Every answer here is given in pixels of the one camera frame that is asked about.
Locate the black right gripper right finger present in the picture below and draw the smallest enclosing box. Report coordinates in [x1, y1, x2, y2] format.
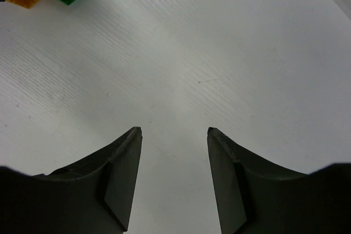
[207, 127, 350, 233]

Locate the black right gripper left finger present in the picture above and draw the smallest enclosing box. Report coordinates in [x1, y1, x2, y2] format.
[1, 127, 142, 233]

